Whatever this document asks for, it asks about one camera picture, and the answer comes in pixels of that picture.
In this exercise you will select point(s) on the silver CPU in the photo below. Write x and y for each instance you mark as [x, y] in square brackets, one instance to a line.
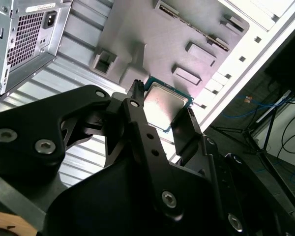
[162, 103]

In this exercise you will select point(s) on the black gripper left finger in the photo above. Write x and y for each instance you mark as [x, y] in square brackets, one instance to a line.
[27, 118]

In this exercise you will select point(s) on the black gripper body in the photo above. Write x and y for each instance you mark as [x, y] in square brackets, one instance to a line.
[108, 204]

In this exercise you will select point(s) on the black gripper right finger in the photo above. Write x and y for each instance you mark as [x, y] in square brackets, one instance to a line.
[186, 137]

